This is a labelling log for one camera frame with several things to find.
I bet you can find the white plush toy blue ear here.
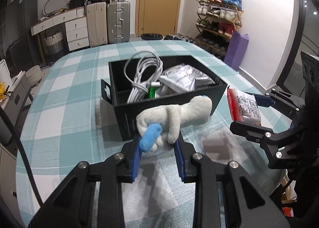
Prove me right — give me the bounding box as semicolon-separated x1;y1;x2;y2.
136;95;213;153

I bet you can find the woven laundry basket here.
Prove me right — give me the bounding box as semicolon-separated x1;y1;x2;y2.
45;31;65;62

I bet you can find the checkered teal tablecloth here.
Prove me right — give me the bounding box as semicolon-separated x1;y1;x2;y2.
15;40;287;228

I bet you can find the white cable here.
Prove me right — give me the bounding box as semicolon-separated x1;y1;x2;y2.
123;51;164;104

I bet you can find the purple bag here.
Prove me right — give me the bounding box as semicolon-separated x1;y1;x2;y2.
224;31;249;71

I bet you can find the white drawer desk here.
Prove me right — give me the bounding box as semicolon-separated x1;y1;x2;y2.
30;6;89;65

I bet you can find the red white packet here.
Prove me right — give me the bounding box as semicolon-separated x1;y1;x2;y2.
227;87;261;126

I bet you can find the dark grey refrigerator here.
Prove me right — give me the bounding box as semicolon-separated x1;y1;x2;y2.
5;0;42;71

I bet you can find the round white stool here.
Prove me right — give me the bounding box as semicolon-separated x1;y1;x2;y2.
25;65;42;87

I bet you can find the silver suitcase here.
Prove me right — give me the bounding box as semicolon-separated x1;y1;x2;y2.
106;1;130;44

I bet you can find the beige suitcase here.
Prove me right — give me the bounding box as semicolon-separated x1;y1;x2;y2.
86;2;108;47

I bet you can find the grey side cabinet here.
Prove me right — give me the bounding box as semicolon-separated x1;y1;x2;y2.
1;71;31;125

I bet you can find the black camera cable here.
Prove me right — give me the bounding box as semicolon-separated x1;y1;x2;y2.
0;106;43;206

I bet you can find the wooden shoe rack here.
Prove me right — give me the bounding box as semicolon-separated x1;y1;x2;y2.
195;0;244;60

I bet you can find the black open box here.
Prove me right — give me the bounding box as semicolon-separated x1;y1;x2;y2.
101;55;227;141

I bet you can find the white appliance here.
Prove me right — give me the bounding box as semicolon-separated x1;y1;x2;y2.
0;59;12;87

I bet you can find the wooden door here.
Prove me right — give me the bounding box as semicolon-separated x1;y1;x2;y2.
135;0;181;36

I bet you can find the green medicine packet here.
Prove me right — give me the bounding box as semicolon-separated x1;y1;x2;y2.
151;64;217;98

